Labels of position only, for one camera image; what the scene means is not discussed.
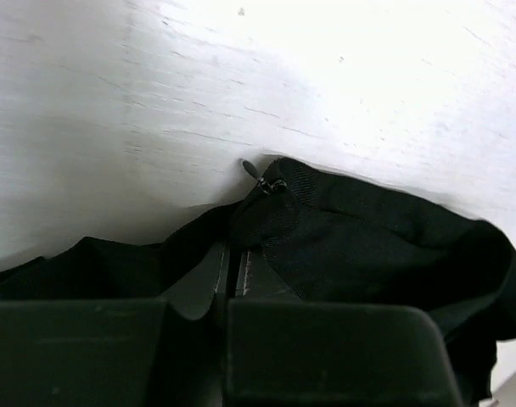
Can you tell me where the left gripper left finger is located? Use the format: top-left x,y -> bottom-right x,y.
0,243 -> 230,406

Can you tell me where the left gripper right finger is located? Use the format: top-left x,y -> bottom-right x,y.
226,252 -> 463,406

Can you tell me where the black pleated skirt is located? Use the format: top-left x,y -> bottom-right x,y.
0,158 -> 516,406

